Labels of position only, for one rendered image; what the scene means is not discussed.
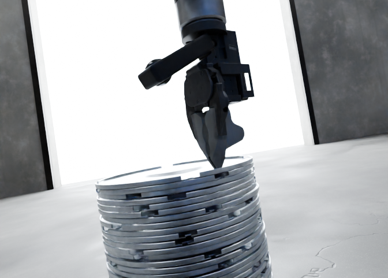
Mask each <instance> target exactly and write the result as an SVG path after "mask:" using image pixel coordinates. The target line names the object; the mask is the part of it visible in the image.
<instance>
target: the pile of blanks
mask: <svg viewBox="0 0 388 278"><path fill-rule="evenodd" d="M254 170H255V167H254V166H253V167H252V168H251V169H249V170H246V171H245V172H242V173H239V174H236V175H233V176H229V177H225V178H220V179H218V180H213V181H209V182H205V183H200V184H195V185H191V186H185V187H179V188H172V189H168V190H161V191H153V192H144V193H138V194H125V195H103V194H98V196H97V198H96V199H97V204H98V212H99V214H101V215H100V217H99V219H100V224H101V229H102V240H103V244H104V246H105V255H106V261H107V262H106V265H107V271H108V273H109V278H273V273H272V267H271V258H270V255H269V250H268V245H267V236H266V233H265V230H266V227H265V223H264V221H263V218H262V210H261V204H260V199H259V194H258V191H259V185H258V183H257V182H256V177H255V171H254Z"/></svg>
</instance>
